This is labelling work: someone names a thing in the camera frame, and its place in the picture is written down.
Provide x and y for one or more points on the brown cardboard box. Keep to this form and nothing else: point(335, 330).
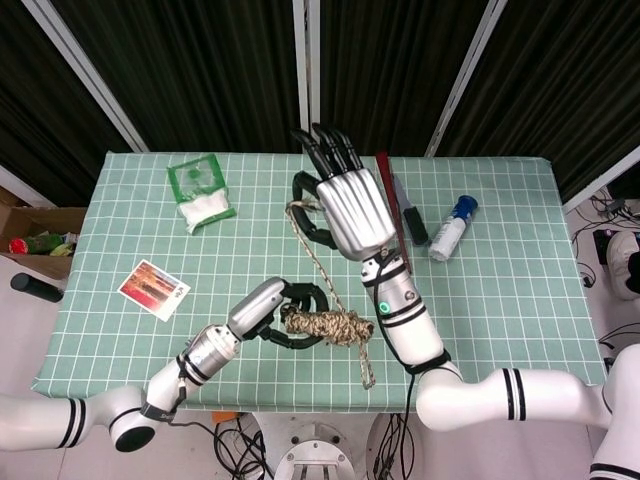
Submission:
point(35, 220)

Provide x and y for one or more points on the red picture postcard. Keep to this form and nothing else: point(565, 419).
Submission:
point(152, 290)

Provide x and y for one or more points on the white bottle blue cap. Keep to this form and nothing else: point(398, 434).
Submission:
point(450, 232)

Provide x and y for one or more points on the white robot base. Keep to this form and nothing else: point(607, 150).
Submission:
point(315, 450)

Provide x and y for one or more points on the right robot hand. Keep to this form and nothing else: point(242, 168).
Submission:
point(355, 210)

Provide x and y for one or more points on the green white plastic packet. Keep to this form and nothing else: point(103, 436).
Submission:
point(202, 200)

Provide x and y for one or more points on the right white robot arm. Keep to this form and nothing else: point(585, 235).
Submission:
point(450, 395)

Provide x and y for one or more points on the red folded fan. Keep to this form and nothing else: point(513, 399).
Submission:
point(392, 200)

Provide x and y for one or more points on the white metal frame post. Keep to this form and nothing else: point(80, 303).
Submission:
point(314, 60)
point(465, 80)
point(22, 186)
point(600, 185)
point(300, 60)
point(85, 70)

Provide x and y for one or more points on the white rounded object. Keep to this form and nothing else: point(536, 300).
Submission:
point(627, 265)

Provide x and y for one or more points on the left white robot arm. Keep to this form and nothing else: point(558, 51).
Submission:
point(150, 390)

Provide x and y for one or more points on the black cylinder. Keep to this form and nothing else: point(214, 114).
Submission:
point(37, 288)

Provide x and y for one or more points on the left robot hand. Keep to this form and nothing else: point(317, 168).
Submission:
point(257, 305)

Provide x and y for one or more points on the green checked tablecloth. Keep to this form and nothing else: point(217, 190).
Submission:
point(500, 310)

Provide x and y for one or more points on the black pleated curtain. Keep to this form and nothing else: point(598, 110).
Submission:
point(390, 70)
point(30, 110)
point(565, 80)
point(200, 70)

